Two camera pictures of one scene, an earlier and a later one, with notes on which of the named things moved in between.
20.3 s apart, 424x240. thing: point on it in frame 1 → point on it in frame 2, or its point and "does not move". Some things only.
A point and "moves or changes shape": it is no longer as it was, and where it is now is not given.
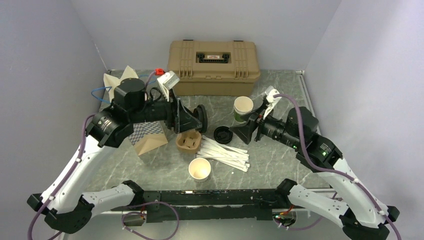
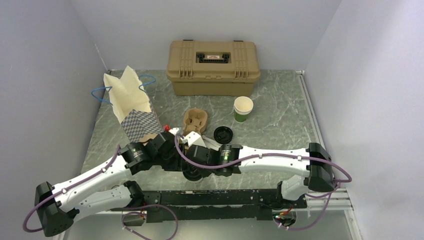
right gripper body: [262, 123] → [206, 171]
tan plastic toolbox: [213, 68] does not move
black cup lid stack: [223, 135] does not move
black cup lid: [200, 113] → [192, 174]
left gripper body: [170, 116] → [172, 161]
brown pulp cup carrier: [188, 141] moves or changes shape
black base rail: [209, 205] does not move
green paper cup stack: [243, 105] does not move
